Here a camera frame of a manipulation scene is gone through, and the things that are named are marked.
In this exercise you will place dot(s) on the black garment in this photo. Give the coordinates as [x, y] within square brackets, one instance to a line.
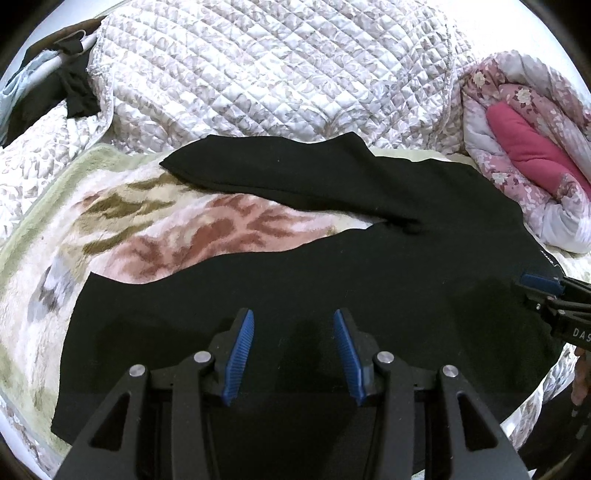
[74, 87]

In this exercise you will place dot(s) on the brown wooden headboard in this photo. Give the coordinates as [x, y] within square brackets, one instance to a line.
[69, 28]

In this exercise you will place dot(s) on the floral fleece blanket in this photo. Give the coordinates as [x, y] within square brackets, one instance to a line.
[138, 230]

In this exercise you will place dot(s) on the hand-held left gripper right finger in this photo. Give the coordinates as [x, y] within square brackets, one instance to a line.
[346, 355]

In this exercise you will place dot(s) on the quilted beige bedspread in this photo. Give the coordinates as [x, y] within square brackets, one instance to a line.
[277, 74]

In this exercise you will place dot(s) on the black pants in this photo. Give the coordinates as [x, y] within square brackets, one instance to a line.
[369, 258]

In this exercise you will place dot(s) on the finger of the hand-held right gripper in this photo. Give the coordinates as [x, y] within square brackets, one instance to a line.
[542, 281]
[540, 303]

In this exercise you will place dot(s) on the light blue cloth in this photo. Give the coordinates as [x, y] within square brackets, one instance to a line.
[18, 83]

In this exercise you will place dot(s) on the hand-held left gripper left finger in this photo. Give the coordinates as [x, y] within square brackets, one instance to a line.
[240, 355]

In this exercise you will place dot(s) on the white rail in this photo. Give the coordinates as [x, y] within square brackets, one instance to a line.
[85, 44]

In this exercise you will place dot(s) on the pink floral comforter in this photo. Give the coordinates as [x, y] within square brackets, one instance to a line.
[489, 152]

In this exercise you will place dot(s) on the person's right hand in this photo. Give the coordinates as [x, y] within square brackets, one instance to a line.
[579, 374]

